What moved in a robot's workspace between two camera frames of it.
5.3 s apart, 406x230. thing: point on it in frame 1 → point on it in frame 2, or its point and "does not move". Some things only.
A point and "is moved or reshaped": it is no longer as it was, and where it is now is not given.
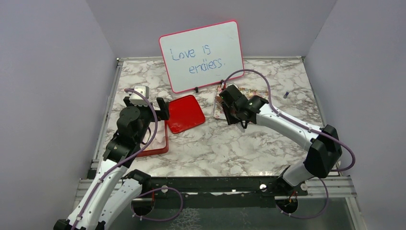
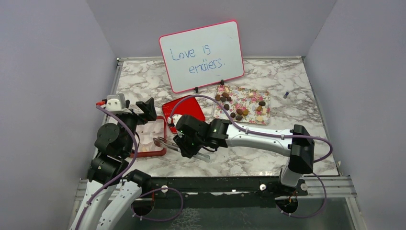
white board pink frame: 201,56 does not move
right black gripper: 230,119 → 179,140
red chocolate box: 160,144 does not move
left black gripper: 163,114 → 148,108
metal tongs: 240,125 is moved or reshaped
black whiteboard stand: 221,81 does not move
